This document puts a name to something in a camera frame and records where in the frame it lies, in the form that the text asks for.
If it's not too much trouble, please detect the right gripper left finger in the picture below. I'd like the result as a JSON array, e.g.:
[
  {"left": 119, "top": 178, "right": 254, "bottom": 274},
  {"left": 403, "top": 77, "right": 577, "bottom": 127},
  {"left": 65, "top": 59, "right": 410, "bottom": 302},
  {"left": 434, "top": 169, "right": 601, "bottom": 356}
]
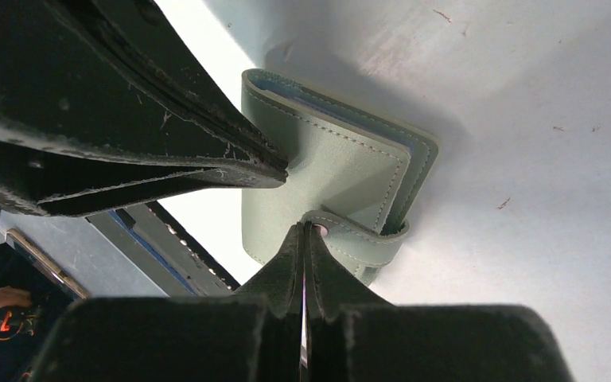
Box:
[{"left": 31, "top": 224, "right": 304, "bottom": 381}]

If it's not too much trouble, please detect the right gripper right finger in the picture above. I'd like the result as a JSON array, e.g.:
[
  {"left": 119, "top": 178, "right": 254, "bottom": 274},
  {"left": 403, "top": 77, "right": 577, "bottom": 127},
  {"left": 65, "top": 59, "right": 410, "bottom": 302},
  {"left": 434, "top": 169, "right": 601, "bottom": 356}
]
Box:
[{"left": 304, "top": 224, "right": 573, "bottom": 381}]

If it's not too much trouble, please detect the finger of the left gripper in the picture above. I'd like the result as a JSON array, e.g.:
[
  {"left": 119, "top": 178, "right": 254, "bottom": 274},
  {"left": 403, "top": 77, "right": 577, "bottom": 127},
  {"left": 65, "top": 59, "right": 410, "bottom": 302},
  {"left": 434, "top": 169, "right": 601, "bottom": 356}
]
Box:
[
  {"left": 0, "top": 126, "right": 287, "bottom": 216},
  {"left": 0, "top": 1, "right": 286, "bottom": 172}
]

